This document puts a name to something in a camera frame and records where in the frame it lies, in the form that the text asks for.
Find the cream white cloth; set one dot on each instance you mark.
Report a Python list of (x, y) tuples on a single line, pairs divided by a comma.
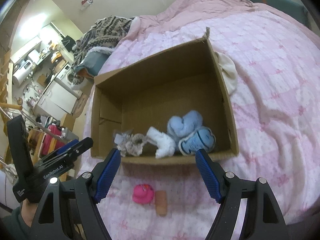
[(228, 72)]

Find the black hanging garment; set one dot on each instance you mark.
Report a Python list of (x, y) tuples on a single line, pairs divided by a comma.
[(68, 44)]

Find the pink rubber duck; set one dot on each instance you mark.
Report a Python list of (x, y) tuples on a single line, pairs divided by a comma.
[(142, 193)]

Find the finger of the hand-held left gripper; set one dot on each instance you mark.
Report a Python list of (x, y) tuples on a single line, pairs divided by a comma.
[(63, 147), (85, 145)]

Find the grey white fuzzy sock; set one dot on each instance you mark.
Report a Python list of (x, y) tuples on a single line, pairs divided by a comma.
[(132, 145)]

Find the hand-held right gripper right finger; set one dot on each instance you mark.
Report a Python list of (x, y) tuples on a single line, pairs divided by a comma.
[(208, 175)]

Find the grey patterned knit blanket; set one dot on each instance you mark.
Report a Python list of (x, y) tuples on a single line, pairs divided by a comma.
[(110, 27)]

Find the tan rolled sock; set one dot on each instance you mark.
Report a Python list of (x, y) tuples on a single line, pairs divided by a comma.
[(161, 202)]

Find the red suitcase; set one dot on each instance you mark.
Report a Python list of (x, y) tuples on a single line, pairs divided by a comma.
[(50, 140)]

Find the white kitchen cabinet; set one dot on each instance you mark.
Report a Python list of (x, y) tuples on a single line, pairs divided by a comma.
[(55, 97)]

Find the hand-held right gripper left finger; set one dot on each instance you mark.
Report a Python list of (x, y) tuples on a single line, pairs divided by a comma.
[(107, 172)]

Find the teal headboard cushion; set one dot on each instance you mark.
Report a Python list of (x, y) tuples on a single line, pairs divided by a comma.
[(275, 2)]

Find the brown cardboard box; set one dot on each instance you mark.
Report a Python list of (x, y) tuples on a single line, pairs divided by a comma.
[(160, 87)]

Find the plain pink blanket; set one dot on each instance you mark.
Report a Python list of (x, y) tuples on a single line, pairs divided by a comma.
[(200, 7)]

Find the blue-grey pillow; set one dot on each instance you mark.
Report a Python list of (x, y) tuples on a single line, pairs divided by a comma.
[(92, 60)]

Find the white washing machine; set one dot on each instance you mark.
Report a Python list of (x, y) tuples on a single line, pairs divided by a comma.
[(67, 73)]

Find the person's left forearm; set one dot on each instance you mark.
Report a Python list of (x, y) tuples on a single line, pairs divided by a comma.
[(12, 225)]

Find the light blue fuzzy slipper socks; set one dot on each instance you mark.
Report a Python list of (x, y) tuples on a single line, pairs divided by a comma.
[(186, 125)]

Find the patterned floor rug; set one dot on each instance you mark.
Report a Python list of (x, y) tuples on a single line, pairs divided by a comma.
[(79, 107)]

